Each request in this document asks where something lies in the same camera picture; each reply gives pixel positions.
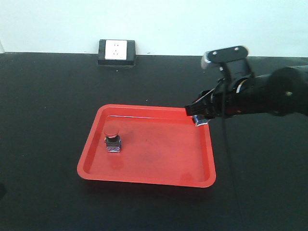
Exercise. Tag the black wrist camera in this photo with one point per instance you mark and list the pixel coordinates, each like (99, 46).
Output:
(232, 60)

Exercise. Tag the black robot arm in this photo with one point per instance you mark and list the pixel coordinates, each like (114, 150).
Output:
(283, 92)

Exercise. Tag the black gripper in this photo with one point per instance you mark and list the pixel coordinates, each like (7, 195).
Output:
(222, 101)

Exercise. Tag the white wall socket black box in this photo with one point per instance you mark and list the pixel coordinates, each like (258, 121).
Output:
(114, 52)

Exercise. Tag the red plastic tray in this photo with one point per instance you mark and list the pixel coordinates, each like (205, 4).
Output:
(159, 145)

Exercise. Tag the red mushroom push button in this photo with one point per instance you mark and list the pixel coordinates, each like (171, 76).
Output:
(112, 139)

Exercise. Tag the yellow mushroom push button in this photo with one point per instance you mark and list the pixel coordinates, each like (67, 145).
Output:
(200, 120)

